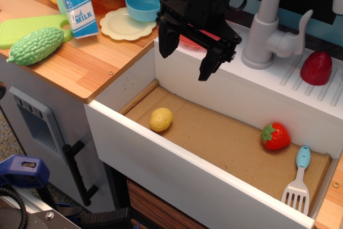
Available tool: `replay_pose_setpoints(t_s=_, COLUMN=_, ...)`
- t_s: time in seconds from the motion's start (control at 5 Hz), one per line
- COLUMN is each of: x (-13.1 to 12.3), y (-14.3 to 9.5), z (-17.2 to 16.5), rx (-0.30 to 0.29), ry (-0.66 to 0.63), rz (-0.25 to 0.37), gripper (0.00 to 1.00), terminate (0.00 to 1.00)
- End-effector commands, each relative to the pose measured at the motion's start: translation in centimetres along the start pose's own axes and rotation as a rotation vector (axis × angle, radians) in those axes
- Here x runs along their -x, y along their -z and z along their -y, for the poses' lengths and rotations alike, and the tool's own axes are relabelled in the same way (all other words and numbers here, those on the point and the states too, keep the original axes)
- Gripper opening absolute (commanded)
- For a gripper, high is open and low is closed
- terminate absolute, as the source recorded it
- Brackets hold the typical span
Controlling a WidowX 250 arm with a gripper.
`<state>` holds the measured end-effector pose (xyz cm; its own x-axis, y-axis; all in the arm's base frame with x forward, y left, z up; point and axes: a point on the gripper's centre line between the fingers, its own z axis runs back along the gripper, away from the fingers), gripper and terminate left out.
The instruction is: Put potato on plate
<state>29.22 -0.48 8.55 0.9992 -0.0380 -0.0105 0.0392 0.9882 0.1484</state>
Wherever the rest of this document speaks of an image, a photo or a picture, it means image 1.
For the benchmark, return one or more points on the blue plastic bowl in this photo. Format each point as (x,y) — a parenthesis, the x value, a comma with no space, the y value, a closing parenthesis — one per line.
(143,10)

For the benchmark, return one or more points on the pale yellow scalloped plate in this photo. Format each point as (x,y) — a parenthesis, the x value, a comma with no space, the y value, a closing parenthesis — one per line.
(119,25)

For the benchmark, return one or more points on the green cutting board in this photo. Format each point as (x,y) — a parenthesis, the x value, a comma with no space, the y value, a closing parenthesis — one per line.
(13,30)

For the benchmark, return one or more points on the red plastic plate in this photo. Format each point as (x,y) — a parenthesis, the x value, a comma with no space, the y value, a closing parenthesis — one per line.
(186,42)

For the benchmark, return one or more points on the dark red toy pepper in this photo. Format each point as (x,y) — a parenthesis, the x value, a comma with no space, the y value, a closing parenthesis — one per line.
(317,68)

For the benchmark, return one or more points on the yellow toy potato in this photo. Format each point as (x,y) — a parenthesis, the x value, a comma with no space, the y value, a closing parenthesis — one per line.
(161,119)

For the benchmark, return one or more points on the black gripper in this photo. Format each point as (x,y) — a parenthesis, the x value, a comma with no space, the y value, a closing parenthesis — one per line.
(188,17)

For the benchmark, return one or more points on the grey dishwasher panel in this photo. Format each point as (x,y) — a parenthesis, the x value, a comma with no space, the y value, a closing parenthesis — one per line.
(42,126)

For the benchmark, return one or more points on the black cabinet door handle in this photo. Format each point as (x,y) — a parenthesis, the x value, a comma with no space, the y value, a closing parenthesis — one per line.
(70,151)

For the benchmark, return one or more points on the blue clamp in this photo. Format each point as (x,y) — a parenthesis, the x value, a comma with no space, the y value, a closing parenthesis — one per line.
(24,172)

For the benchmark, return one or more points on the blue white milk carton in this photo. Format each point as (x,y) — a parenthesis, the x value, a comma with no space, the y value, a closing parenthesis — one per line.
(81,17)

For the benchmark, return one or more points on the brown cardboard liner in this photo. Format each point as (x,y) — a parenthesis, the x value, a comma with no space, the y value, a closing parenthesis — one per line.
(227,143)

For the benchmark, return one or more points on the white toy sink basin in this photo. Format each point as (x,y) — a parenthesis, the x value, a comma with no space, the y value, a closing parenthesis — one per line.
(191,185)

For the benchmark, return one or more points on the grey toy faucet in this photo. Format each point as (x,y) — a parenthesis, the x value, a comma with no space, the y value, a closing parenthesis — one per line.
(265,40)

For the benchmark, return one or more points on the white spatula blue handle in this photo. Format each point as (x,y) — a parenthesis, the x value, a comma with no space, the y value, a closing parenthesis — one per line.
(296,193)

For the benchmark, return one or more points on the green bitter melon toy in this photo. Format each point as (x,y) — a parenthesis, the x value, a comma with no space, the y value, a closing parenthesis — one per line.
(35,46)

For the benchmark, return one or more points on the red toy strawberry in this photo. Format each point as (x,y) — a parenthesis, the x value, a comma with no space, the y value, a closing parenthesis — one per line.
(274,136)

